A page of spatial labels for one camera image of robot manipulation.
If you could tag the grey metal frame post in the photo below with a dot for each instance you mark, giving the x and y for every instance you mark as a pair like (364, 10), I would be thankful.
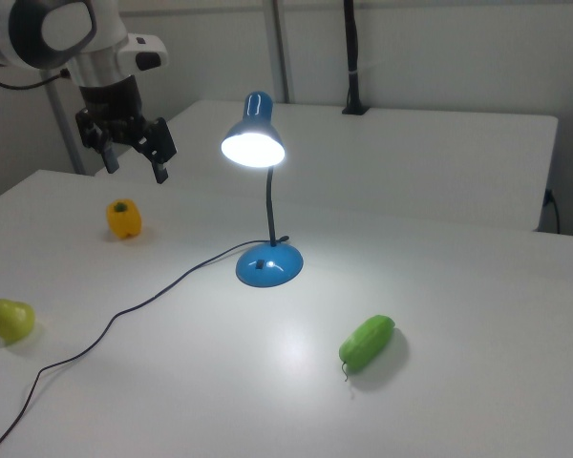
(282, 47)
(67, 133)

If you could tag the blue gooseneck desk lamp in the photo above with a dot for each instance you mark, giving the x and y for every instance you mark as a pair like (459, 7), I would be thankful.
(267, 272)

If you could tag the yellow bell pepper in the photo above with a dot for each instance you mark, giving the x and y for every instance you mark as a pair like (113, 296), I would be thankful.
(124, 222)

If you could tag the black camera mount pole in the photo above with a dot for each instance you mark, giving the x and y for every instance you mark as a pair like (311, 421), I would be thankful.
(351, 47)

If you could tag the green pear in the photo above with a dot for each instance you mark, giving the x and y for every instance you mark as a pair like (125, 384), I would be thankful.
(12, 322)

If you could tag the green cucumber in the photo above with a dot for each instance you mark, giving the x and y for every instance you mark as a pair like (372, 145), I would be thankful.
(367, 343)

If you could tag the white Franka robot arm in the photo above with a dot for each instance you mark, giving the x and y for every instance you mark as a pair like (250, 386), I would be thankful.
(52, 28)

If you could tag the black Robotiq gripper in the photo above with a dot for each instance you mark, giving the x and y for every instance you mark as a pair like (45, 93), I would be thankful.
(112, 102)

